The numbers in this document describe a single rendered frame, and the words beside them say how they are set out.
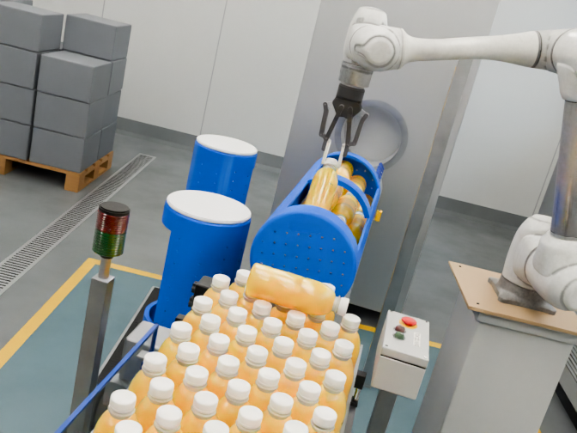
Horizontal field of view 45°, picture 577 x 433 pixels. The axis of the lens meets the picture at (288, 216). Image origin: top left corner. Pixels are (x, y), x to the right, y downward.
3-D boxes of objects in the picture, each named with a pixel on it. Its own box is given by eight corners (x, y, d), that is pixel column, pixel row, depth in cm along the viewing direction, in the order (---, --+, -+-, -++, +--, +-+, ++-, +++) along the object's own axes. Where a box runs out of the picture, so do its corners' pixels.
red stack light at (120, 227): (131, 228, 145) (135, 211, 144) (118, 237, 139) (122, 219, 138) (104, 220, 146) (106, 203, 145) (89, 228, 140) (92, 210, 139)
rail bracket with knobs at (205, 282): (227, 318, 185) (235, 283, 182) (220, 330, 178) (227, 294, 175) (192, 307, 186) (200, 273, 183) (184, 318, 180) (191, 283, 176)
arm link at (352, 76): (344, 59, 197) (338, 80, 199) (340, 61, 188) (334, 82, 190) (375, 68, 196) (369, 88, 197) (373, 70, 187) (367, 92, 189)
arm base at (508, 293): (537, 288, 234) (542, 272, 232) (556, 316, 213) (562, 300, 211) (483, 275, 234) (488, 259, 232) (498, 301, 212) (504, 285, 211)
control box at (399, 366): (417, 357, 167) (429, 320, 164) (415, 400, 148) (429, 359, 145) (377, 345, 168) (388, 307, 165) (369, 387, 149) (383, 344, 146)
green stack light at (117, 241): (128, 250, 147) (131, 228, 145) (115, 259, 141) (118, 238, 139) (100, 241, 148) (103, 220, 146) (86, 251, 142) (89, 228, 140)
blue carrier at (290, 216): (376, 228, 266) (384, 155, 258) (350, 321, 183) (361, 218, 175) (302, 219, 271) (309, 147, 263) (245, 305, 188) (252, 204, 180)
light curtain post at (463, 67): (371, 382, 351) (476, 46, 299) (370, 388, 345) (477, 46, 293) (360, 379, 352) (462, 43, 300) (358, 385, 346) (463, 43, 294)
